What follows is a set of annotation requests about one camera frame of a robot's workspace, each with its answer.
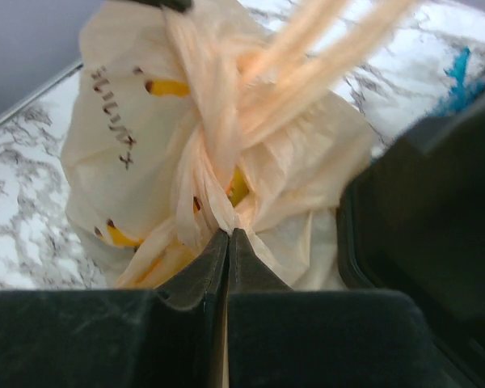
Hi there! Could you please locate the blue zip tie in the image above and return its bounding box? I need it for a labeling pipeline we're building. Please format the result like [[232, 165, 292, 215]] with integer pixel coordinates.
[[427, 47, 470, 117]]

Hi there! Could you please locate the translucent orange plastic bag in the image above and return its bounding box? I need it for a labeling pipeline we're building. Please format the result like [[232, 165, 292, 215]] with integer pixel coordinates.
[[61, 1, 414, 290]]

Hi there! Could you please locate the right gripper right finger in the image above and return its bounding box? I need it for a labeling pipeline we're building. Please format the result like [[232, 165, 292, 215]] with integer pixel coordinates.
[[228, 229, 292, 293]]

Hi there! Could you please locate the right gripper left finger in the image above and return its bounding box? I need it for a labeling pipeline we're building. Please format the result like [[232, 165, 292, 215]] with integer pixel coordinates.
[[156, 230, 230, 310]]

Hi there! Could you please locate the black plastic toolbox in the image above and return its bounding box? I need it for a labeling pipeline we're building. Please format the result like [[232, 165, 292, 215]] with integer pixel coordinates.
[[337, 70, 485, 387]]

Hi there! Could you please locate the yellow fake fruit in bag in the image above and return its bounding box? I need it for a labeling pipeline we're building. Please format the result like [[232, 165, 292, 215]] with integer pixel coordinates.
[[226, 167, 249, 208]]

